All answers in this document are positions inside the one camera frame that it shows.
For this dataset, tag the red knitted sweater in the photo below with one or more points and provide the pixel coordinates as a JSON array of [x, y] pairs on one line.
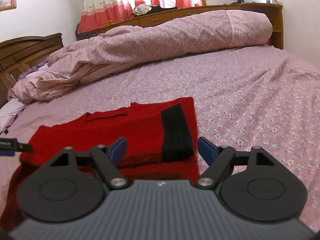
[[161, 144]]

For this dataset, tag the wooden headboard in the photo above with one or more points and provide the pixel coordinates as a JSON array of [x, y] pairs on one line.
[[20, 54]]

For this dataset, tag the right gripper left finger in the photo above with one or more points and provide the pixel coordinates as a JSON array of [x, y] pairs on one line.
[[72, 184]]

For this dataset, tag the clothes pile on cabinet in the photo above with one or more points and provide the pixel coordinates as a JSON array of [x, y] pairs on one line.
[[147, 9]]

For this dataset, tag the white purple pillow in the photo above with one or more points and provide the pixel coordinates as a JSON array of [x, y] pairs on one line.
[[12, 109]]

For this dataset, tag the pink rolled duvet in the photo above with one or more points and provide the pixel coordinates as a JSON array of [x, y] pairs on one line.
[[126, 46]]

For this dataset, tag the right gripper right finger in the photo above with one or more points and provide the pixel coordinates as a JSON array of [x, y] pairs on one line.
[[251, 184]]

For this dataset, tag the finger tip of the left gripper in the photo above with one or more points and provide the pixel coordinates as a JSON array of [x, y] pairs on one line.
[[8, 147]]

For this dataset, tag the pink floral bed sheet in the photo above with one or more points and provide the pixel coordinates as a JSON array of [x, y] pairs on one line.
[[243, 97]]

